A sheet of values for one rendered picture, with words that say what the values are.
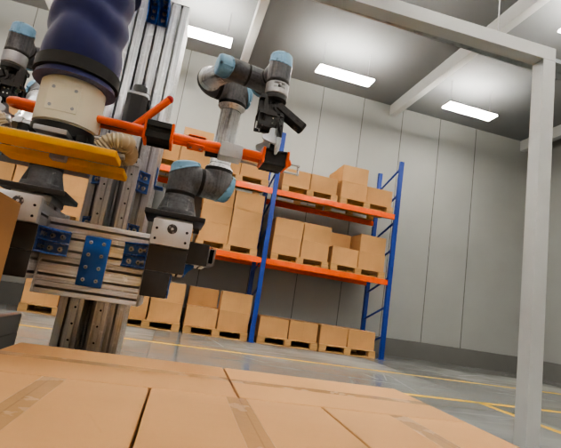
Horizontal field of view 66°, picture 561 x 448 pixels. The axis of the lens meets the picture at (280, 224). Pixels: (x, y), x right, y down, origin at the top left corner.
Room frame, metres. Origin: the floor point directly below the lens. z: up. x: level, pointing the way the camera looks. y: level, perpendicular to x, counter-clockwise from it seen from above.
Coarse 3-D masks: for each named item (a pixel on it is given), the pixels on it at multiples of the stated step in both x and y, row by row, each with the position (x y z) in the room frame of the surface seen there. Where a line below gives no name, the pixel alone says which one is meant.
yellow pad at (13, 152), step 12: (0, 144) 1.18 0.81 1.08; (12, 156) 1.24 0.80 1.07; (24, 156) 1.22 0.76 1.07; (36, 156) 1.20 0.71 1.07; (48, 156) 1.21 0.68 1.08; (60, 168) 1.30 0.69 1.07; (72, 168) 1.27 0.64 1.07; (84, 168) 1.25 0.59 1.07; (96, 168) 1.24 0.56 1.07; (108, 168) 1.25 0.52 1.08; (120, 168) 1.25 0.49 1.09
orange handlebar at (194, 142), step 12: (12, 96) 1.11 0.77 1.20; (24, 108) 1.16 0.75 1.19; (108, 120) 1.17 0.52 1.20; (120, 120) 1.18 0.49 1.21; (132, 132) 1.22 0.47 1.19; (180, 144) 1.26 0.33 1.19; (192, 144) 1.22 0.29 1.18; (204, 144) 1.23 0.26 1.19; (216, 144) 1.24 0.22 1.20; (252, 156) 1.27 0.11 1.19
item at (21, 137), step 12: (0, 132) 1.01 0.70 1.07; (12, 132) 1.02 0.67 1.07; (24, 132) 1.02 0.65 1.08; (36, 132) 1.04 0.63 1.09; (12, 144) 1.10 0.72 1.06; (24, 144) 1.08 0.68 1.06; (36, 144) 1.06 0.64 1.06; (48, 144) 1.04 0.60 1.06; (60, 144) 1.04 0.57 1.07; (72, 144) 1.05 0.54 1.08; (84, 144) 1.05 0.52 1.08; (72, 156) 1.13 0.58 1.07; (84, 156) 1.11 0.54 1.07; (96, 156) 1.09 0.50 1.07; (108, 156) 1.07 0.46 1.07
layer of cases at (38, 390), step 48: (0, 384) 0.86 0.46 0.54; (48, 384) 0.91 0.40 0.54; (96, 384) 0.97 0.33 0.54; (144, 384) 1.04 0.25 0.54; (192, 384) 1.12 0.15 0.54; (240, 384) 1.21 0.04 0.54; (288, 384) 1.32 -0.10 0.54; (336, 384) 1.46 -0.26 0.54; (0, 432) 0.63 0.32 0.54; (48, 432) 0.65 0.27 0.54; (96, 432) 0.68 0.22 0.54; (144, 432) 0.72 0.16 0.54; (192, 432) 0.75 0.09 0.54; (240, 432) 0.79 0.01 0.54; (288, 432) 0.84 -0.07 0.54; (336, 432) 0.89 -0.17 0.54; (384, 432) 0.94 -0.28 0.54; (432, 432) 1.01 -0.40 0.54; (480, 432) 1.08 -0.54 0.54
